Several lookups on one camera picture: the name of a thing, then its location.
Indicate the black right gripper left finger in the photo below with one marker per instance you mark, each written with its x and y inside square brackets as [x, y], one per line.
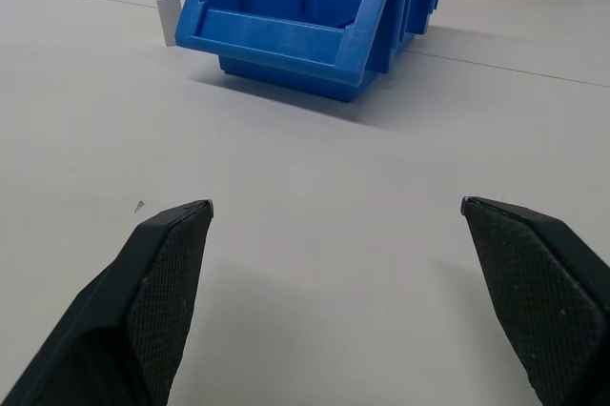
[138, 301]

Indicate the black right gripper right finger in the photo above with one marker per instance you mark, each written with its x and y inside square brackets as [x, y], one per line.
[538, 291]

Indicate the blue plastic storage bin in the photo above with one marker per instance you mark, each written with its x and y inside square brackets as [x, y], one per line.
[305, 20]

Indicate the white rectangular plastic adapter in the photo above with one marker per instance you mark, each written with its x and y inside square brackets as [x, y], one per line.
[168, 15]

